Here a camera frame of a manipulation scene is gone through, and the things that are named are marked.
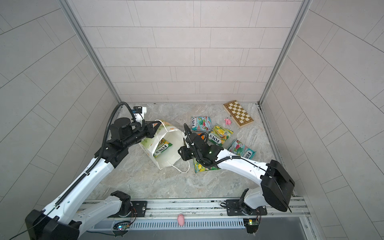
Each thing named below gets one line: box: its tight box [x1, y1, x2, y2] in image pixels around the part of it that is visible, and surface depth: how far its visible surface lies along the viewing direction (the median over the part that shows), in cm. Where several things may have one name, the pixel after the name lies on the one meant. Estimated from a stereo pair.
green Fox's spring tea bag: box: [208, 124, 234, 147], surface depth 98 cm
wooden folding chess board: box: [222, 100, 254, 129], surface depth 109 cm
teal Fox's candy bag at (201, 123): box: [191, 116, 212, 131], surface depth 104 cm
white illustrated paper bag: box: [139, 120, 185, 170], surface depth 80 cm
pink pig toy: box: [224, 117, 232, 126], surface depth 107 cm
